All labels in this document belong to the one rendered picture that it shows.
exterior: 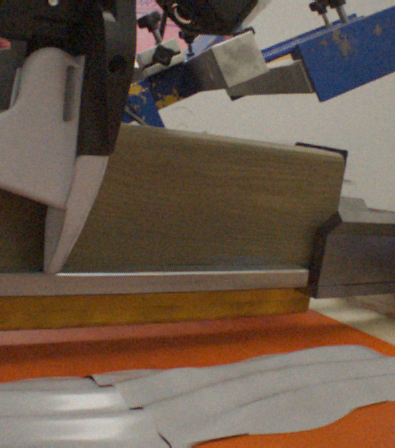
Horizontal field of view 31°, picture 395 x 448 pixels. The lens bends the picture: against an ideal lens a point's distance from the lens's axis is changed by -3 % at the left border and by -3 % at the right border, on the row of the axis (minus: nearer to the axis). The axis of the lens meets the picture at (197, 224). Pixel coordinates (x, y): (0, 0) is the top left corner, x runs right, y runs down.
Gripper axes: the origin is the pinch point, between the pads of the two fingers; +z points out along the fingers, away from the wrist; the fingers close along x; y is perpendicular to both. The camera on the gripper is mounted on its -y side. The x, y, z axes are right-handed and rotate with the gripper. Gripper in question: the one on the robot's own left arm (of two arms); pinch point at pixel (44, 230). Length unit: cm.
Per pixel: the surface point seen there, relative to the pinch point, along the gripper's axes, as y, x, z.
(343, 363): -12.3, 8.4, 4.5
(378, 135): -200, -144, -9
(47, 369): 1.0, 3.7, 5.3
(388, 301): -25.4, 0.9, 4.2
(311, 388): -8.1, 10.3, 4.5
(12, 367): 2.5, 3.2, 5.3
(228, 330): -11.5, 0.6, 5.3
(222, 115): -200, -239, -7
